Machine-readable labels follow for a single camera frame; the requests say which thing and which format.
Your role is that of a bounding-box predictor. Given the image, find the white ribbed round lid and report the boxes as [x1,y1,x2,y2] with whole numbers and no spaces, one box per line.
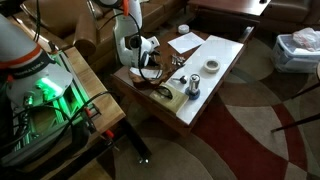
[177,24,190,35]

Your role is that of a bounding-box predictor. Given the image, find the clear plastic bin with bag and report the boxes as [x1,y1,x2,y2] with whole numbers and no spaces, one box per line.
[271,27,320,74]

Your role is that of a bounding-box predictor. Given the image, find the blue ring coaster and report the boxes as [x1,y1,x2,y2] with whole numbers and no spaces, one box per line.
[185,87,202,101]

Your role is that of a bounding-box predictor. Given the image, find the aluminium frame with green light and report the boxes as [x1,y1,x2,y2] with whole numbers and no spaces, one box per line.
[6,49,101,168]

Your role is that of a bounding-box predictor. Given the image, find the light wooden bench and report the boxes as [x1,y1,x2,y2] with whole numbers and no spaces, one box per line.
[0,46,127,180]

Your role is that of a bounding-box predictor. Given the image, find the small metal measuring cup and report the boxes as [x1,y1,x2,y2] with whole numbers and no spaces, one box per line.
[171,75,189,85]

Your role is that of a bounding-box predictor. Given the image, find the white paper strip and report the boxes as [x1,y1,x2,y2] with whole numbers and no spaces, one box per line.
[129,67,163,80]

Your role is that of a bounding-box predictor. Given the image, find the beige masking tape roll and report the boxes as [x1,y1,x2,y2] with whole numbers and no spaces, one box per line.
[203,58,221,74]

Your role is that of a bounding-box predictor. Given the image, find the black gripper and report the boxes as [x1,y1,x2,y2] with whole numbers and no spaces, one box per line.
[143,50,161,68]

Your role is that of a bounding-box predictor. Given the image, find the dark brown leather sofa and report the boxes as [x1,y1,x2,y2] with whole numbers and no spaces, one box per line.
[259,0,320,34]

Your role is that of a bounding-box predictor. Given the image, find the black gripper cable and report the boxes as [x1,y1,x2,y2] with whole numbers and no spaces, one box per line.
[99,11,165,83]

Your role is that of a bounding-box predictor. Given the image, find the wooden coffee table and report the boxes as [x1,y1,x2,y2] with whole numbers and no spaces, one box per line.
[66,29,320,180]

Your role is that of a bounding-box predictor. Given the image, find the black bench cable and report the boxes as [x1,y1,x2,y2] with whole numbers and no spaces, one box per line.
[49,90,118,141]

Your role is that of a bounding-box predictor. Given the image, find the white printed paper sheet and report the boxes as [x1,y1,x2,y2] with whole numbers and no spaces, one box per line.
[167,31,206,55]

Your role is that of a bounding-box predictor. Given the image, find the red handled clamp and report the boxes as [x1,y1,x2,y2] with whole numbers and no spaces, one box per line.
[103,129,116,140]
[83,107,98,132]

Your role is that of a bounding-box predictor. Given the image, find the silver metal tumbler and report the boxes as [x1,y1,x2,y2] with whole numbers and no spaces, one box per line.
[188,73,201,95]

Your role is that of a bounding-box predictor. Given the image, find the large white board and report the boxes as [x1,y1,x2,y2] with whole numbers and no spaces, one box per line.
[165,34,245,127]

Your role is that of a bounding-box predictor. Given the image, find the black sunglasses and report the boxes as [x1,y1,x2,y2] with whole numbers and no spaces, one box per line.
[154,84,174,100]

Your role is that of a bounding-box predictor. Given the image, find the black stand leg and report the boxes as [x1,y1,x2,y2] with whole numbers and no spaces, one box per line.
[119,118,153,165]

